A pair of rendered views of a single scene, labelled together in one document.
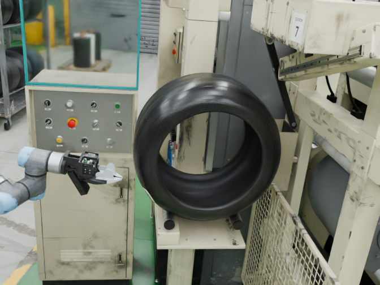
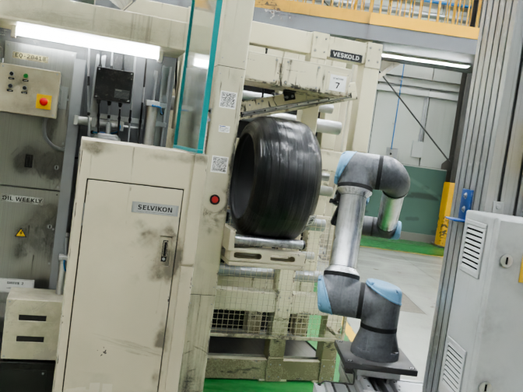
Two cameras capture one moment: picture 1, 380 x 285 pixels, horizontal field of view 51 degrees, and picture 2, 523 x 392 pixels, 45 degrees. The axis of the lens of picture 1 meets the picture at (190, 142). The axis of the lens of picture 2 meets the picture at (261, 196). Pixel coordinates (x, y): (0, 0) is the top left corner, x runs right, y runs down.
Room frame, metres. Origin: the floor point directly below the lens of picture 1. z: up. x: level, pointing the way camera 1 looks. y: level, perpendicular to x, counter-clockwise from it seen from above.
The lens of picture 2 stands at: (2.01, 2.90, 1.31)
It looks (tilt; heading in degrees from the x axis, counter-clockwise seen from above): 4 degrees down; 261
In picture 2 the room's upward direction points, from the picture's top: 8 degrees clockwise
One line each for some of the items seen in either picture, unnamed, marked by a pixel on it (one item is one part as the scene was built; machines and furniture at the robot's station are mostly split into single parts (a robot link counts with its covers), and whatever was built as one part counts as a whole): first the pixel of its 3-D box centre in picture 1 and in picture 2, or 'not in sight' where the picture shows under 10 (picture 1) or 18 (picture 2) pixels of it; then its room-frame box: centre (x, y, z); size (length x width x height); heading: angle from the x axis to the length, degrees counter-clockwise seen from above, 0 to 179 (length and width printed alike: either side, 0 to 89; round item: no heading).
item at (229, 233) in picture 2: not in sight; (222, 232); (1.73, -0.03, 0.90); 0.40 x 0.03 x 0.10; 98
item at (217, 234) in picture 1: (196, 222); (255, 257); (1.55, -0.06, 0.80); 0.37 x 0.36 x 0.02; 98
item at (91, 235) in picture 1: (87, 184); (119, 316); (2.12, 0.59, 0.63); 0.56 x 0.41 x 1.27; 98
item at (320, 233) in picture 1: (323, 211); not in sight; (2.07, -0.82, 0.61); 0.33 x 0.06 x 0.86; 98
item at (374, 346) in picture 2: not in sight; (377, 338); (1.30, 1.02, 0.77); 0.15 x 0.15 x 0.10
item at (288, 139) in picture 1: (271, 154); not in sight; (1.82, -0.40, 1.05); 0.20 x 0.15 x 0.30; 8
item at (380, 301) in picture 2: not in sight; (380, 302); (1.31, 1.02, 0.88); 0.13 x 0.12 x 0.14; 162
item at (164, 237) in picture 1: (165, 215); (265, 255); (1.53, 0.08, 0.84); 0.36 x 0.09 x 0.06; 8
